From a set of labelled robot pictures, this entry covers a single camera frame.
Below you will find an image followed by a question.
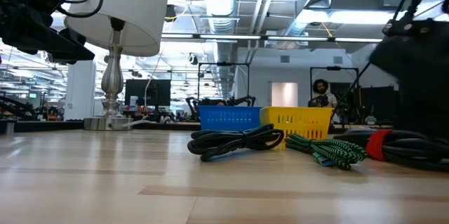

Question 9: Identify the person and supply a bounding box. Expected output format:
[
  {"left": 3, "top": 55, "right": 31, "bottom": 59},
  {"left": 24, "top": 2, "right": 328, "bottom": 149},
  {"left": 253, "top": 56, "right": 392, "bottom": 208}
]
[{"left": 307, "top": 78, "right": 338, "bottom": 108}]

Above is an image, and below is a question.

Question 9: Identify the ceiling light panel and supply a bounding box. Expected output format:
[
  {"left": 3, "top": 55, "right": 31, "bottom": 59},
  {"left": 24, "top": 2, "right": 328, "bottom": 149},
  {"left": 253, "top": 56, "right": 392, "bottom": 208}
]
[{"left": 296, "top": 8, "right": 401, "bottom": 25}]

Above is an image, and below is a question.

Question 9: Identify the black coiled cable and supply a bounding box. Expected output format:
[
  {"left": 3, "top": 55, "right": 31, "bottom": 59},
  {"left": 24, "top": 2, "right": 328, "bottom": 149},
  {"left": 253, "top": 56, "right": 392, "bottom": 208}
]
[{"left": 187, "top": 123, "right": 286, "bottom": 163}]

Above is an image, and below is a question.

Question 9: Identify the black metal frame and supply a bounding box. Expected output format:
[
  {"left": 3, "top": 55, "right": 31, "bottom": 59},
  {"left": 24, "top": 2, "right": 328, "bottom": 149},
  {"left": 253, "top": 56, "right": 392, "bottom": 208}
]
[
  {"left": 197, "top": 62, "right": 250, "bottom": 109},
  {"left": 309, "top": 66, "right": 360, "bottom": 109}
]

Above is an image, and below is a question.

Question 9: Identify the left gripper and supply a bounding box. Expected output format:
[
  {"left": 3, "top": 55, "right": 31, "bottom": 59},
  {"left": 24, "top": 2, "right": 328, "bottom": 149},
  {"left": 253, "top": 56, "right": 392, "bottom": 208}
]
[{"left": 0, "top": 4, "right": 95, "bottom": 65}]

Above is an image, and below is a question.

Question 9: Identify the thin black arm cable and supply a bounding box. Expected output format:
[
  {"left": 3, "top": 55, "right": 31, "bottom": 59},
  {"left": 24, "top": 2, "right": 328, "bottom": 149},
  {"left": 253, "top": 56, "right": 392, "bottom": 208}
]
[{"left": 330, "top": 61, "right": 372, "bottom": 119}]

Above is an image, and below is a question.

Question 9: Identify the black equipment case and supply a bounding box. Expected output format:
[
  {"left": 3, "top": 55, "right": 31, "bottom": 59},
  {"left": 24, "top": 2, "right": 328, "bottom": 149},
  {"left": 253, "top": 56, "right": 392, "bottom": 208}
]
[{"left": 357, "top": 86, "right": 399, "bottom": 125}]

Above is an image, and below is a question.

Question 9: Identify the long light strip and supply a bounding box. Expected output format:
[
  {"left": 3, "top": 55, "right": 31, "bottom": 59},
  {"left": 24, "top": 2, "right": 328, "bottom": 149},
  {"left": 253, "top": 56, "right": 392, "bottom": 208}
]
[{"left": 161, "top": 32, "right": 384, "bottom": 44}]

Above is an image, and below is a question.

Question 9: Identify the black ceiling device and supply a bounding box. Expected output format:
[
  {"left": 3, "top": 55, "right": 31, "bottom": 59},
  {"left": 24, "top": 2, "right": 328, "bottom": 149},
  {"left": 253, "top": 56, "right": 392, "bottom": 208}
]
[{"left": 164, "top": 4, "right": 177, "bottom": 22}]

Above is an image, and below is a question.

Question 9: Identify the black cable with red strap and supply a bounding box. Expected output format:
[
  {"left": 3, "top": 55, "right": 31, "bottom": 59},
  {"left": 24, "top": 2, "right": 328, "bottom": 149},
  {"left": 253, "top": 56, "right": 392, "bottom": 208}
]
[{"left": 333, "top": 129, "right": 449, "bottom": 172}]

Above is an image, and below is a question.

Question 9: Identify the black monitor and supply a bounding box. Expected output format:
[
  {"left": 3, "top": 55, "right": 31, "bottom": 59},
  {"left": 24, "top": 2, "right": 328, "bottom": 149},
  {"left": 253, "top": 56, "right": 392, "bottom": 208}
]
[{"left": 124, "top": 79, "right": 172, "bottom": 107}]

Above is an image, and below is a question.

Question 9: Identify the blue plastic basket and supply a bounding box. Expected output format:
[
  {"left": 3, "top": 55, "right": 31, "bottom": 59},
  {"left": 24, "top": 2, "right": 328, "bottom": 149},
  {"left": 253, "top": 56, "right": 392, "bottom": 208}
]
[{"left": 197, "top": 105, "right": 263, "bottom": 132}]

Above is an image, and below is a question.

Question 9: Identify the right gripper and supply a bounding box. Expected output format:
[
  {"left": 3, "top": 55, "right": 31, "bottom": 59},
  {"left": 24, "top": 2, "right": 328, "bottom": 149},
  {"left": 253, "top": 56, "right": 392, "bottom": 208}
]
[{"left": 370, "top": 20, "right": 449, "bottom": 137}]

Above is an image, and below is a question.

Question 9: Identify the yellow plastic basket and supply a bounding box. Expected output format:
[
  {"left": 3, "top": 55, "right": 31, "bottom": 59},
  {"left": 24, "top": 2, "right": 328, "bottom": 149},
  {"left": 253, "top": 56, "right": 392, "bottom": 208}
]
[{"left": 259, "top": 106, "right": 335, "bottom": 141}]

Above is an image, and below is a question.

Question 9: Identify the white lamp cord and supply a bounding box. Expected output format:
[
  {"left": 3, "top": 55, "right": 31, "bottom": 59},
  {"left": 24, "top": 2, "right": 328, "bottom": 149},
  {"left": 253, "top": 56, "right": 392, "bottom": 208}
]
[{"left": 110, "top": 41, "right": 169, "bottom": 129}]

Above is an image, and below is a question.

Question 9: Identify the table lamp with white shade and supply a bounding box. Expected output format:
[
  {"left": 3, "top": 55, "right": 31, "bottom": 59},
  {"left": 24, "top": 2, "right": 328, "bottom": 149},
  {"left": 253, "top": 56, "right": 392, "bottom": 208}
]
[{"left": 63, "top": 0, "right": 170, "bottom": 132}]

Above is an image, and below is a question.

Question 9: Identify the green black braided cable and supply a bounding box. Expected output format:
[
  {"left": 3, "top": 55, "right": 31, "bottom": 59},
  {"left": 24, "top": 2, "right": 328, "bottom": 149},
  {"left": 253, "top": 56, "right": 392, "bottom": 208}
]
[{"left": 284, "top": 133, "right": 369, "bottom": 171}]

